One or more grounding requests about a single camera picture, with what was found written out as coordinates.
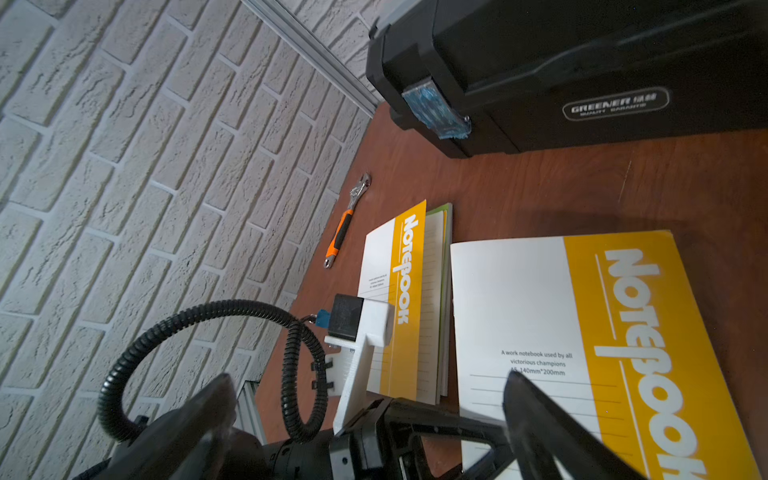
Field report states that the yellow cover notebook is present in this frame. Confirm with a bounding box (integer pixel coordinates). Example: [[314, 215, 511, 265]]
[[451, 230, 760, 479], [358, 201, 444, 405]]

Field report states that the orange handled adjustable wrench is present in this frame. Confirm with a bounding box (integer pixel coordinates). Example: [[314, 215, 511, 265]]
[[324, 173, 371, 269]]

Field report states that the black plastic toolbox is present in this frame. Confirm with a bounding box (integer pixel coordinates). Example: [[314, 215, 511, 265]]
[[366, 1, 767, 158]]

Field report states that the left aluminium corner post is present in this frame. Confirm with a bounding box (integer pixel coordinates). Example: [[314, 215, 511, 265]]
[[242, 0, 379, 118]]

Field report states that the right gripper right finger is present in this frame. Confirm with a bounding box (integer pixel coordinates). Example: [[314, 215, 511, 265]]
[[503, 370, 642, 479]]

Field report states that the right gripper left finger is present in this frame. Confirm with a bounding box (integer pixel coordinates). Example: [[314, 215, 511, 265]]
[[97, 374, 237, 479]]

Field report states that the green cover notebook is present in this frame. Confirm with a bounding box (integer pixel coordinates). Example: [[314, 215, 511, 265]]
[[426, 203, 454, 401]]

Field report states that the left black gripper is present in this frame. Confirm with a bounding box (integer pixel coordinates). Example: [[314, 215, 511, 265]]
[[263, 399, 515, 479]]

